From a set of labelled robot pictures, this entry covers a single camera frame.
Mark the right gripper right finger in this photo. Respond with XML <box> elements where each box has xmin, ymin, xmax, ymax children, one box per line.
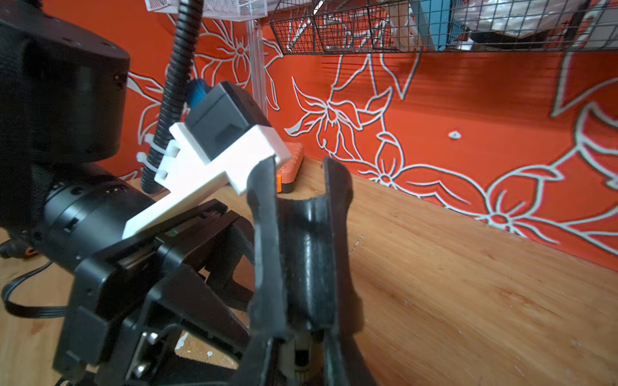
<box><xmin>324</xmin><ymin>334</ymin><xmax>377</xmax><ymax>386</ymax></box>

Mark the black wire wall basket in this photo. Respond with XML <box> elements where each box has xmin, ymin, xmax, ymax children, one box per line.
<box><xmin>270</xmin><ymin>0</ymin><xmax>617</xmax><ymax>55</ymax></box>

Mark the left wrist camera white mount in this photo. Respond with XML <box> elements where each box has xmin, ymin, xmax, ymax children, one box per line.
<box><xmin>121</xmin><ymin>80</ymin><xmax>293</xmax><ymax>240</ymax></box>

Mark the black mic clip pole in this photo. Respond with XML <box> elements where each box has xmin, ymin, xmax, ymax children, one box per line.
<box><xmin>247</xmin><ymin>158</ymin><xmax>364</xmax><ymax>338</ymax></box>

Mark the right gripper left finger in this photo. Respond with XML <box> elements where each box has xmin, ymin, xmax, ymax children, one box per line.
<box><xmin>229</xmin><ymin>335</ymin><xmax>280</xmax><ymax>386</ymax></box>

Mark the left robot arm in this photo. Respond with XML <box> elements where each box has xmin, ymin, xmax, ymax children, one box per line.
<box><xmin>1</xmin><ymin>1</ymin><xmax>253</xmax><ymax>385</ymax></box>

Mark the teal box in basket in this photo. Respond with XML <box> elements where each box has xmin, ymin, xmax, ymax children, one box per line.
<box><xmin>409</xmin><ymin>0</ymin><xmax>451</xmax><ymax>51</ymax></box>

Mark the clear plastic wall bin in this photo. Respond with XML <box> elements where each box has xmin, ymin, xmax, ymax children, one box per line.
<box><xmin>145</xmin><ymin>0</ymin><xmax>268</xmax><ymax>22</ymax></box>

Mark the orange plastic tool case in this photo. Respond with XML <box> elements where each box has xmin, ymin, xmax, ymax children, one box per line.
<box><xmin>276</xmin><ymin>142</ymin><xmax>304</xmax><ymax>193</ymax></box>

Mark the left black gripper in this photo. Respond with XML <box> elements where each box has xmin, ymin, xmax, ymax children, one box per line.
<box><xmin>53</xmin><ymin>200</ymin><xmax>254</xmax><ymax>385</ymax></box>

